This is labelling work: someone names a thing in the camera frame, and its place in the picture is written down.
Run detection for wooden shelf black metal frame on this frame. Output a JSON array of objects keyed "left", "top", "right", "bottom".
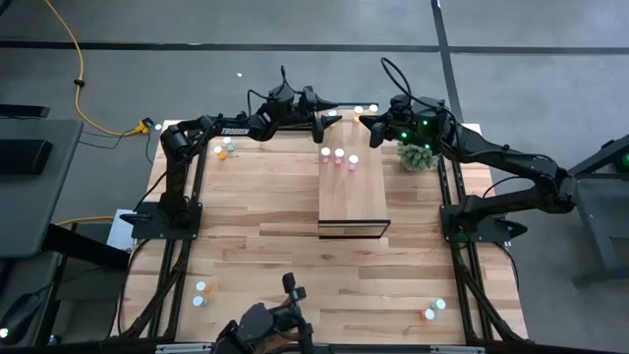
[{"left": 316, "top": 101, "right": 392, "bottom": 241}]

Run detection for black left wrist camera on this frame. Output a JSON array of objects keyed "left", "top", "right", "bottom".
[{"left": 267, "top": 83, "right": 299, "bottom": 112}]

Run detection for white sheet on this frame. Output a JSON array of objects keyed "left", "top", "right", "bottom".
[{"left": 106, "top": 207, "right": 140, "bottom": 253}]

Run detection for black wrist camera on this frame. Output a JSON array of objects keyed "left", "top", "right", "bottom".
[
  {"left": 392, "top": 94, "right": 446, "bottom": 122},
  {"left": 267, "top": 83, "right": 299, "bottom": 112}
]

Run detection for grey metal cart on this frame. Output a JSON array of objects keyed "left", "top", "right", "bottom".
[{"left": 558, "top": 133, "right": 629, "bottom": 287}]

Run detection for grey desk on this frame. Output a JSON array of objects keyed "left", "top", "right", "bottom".
[
  {"left": 0, "top": 249, "right": 68, "bottom": 354},
  {"left": 0, "top": 117, "right": 85, "bottom": 261}
]

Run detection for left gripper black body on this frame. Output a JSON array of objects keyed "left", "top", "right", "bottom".
[{"left": 294, "top": 86, "right": 325, "bottom": 145}]

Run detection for green plant in woven pot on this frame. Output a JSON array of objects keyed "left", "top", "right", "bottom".
[{"left": 396, "top": 142, "right": 441, "bottom": 173}]

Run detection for black aluminium frame rails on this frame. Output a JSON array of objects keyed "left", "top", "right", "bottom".
[
  {"left": 111, "top": 121, "right": 207, "bottom": 341},
  {"left": 436, "top": 151, "right": 530, "bottom": 344}
]

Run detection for black flat device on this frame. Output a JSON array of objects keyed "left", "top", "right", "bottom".
[{"left": 0, "top": 103, "right": 52, "bottom": 120}]

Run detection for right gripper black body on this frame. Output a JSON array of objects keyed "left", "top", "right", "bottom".
[{"left": 369, "top": 97, "right": 412, "bottom": 149}]

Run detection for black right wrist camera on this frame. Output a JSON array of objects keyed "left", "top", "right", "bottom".
[{"left": 392, "top": 94, "right": 446, "bottom": 122}]

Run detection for yellow power cable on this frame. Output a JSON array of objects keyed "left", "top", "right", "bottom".
[
  {"left": 42, "top": 0, "right": 151, "bottom": 138},
  {"left": 55, "top": 215, "right": 115, "bottom": 228}
]

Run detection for black table edge frame bar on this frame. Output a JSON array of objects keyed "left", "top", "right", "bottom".
[{"left": 110, "top": 337, "right": 629, "bottom": 354}]

